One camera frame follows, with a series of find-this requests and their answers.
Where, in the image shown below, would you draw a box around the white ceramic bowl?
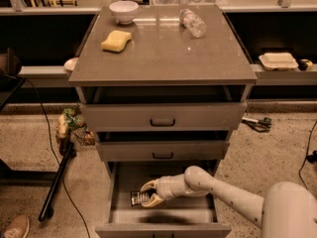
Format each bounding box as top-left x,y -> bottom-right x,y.
109,1 -> 139,24

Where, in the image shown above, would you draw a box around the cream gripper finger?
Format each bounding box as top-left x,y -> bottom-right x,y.
142,193 -> 163,207
140,179 -> 158,192

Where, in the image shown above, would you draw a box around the clear plastic water bottle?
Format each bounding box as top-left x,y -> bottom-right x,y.
179,9 -> 207,38

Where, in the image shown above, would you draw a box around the bottom grey drawer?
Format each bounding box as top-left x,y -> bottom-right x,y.
95,161 -> 231,238

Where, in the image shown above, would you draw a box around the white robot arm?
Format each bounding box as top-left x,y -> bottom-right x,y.
141,166 -> 317,238

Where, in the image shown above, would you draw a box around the small white plate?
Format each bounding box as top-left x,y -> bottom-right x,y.
64,58 -> 78,71

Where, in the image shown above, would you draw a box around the black handled scissors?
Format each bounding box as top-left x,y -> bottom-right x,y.
242,117 -> 271,133

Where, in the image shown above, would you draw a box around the yellow black tape measure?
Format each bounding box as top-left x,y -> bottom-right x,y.
298,59 -> 313,71

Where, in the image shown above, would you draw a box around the wire basket with snacks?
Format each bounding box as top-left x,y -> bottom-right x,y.
55,108 -> 95,146

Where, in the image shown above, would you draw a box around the black table leg with caster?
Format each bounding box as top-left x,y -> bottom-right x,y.
38,143 -> 74,222

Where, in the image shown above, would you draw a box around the yellow sponge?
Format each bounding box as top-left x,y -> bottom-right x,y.
101,30 -> 132,53

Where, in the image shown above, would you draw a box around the tan sneaker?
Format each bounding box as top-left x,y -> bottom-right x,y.
2,215 -> 30,238

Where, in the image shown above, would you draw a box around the top grey drawer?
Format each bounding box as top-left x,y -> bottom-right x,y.
80,103 -> 247,132

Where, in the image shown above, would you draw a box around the black power adapter with cable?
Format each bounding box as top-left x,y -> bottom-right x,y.
298,120 -> 317,190

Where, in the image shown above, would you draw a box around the black cable on floor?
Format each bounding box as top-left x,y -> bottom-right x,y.
24,77 -> 92,238

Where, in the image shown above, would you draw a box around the white foam takeout container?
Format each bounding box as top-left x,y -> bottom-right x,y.
259,53 -> 298,70

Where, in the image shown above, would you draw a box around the grey drawer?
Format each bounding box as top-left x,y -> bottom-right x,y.
80,103 -> 247,132
96,140 -> 230,162
95,161 -> 231,238

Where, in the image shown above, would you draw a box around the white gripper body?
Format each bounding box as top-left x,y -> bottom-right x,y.
156,175 -> 189,200

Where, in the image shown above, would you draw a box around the grey drawer cabinet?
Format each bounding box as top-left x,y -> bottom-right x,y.
68,4 -> 259,238

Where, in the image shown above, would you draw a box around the middle grey drawer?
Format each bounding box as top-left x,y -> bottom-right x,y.
96,140 -> 230,162

